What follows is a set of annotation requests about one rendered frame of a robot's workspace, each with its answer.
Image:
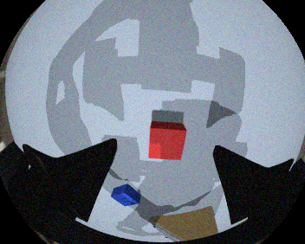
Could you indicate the red block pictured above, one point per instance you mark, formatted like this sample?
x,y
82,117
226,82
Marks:
x,y
166,140

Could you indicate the blue block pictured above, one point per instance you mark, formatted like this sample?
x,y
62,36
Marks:
x,y
126,195

